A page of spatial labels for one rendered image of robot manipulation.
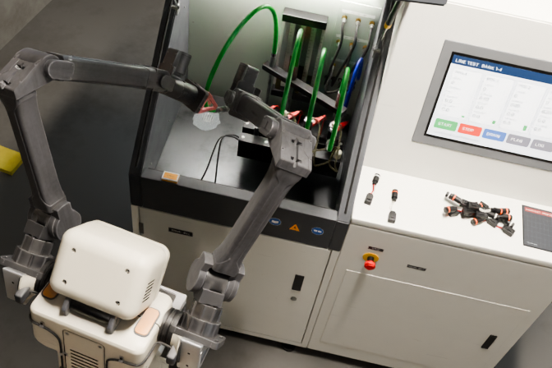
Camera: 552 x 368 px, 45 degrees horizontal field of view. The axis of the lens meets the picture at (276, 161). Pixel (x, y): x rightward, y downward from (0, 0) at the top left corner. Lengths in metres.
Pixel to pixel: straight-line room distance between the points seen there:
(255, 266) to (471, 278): 0.72
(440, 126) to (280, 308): 0.94
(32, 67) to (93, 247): 0.39
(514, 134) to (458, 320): 0.72
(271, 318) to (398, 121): 0.98
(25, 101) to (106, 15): 2.79
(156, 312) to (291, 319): 1.16
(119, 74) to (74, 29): 2.50
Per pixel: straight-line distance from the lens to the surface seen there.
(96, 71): 1.61
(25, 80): 1.47
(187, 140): 2.37
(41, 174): 1.58
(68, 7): 4.32
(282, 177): 1.37
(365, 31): 2.22
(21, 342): 2.94
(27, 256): 1.65
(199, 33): 2.36
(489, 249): 2.13
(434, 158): 2.17
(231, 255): 1.49
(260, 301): 2.55
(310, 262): 2.27
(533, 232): 2.22
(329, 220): 2.07
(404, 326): 2.55
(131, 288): 1.44
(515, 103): 2.09
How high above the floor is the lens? 2.59
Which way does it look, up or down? 49 degrees down
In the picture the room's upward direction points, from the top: 10 degrees clockwise
